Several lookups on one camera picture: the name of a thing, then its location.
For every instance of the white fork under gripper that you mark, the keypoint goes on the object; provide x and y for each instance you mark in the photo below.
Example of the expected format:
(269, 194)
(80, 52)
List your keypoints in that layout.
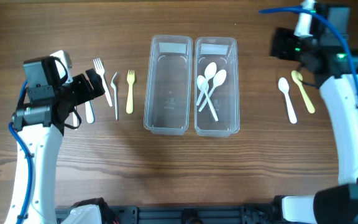
(75, 119)

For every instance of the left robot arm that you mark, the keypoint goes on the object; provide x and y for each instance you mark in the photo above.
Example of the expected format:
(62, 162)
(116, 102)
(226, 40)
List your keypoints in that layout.
(33, 197)

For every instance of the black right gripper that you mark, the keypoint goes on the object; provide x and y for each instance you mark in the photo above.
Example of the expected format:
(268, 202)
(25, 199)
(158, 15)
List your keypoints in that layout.
(284, 43)

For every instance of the white plastic fork large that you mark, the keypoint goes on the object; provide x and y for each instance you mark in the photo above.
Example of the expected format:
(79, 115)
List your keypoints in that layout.
(101, 72)

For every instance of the yellow plastic spoon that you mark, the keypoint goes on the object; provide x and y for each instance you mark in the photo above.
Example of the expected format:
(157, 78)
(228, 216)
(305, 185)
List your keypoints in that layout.
(298, 79)

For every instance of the white plastic spoon slim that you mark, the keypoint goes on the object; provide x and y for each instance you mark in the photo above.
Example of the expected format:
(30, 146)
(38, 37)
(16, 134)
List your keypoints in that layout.
(209, 73)

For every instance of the clear plastic container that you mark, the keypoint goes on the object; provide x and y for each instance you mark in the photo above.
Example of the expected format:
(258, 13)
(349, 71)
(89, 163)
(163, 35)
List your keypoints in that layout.
(222, 51)
(167, 100)

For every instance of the yellow plastic fork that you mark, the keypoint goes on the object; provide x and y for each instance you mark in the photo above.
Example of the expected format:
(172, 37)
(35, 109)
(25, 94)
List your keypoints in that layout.
(130, 81)

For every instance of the white plastic spoon thick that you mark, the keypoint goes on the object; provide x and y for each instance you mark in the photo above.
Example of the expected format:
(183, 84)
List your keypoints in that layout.
(284, 88)

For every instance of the white fork thick handle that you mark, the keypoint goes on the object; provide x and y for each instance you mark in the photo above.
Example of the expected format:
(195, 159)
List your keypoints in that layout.
(89, 112)

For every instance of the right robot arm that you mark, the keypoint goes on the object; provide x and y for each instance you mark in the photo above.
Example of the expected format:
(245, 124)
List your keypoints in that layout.
(319, 44)

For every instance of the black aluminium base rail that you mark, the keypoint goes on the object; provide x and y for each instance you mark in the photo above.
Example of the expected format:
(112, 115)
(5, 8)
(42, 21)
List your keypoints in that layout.
(240, 214)

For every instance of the clear plastic container left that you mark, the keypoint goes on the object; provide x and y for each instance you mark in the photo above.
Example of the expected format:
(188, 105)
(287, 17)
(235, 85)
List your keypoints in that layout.
(167, 100)

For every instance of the white plastic fork curved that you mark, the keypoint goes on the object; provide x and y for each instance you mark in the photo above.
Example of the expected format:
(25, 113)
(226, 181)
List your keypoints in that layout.
(113, 85)

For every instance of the clear plastic container right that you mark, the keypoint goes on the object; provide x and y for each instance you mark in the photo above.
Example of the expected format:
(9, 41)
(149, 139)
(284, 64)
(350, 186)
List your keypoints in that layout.
(222, 51)

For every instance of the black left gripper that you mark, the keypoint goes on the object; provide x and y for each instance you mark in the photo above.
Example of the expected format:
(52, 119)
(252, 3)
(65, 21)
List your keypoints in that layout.
(84, 86)

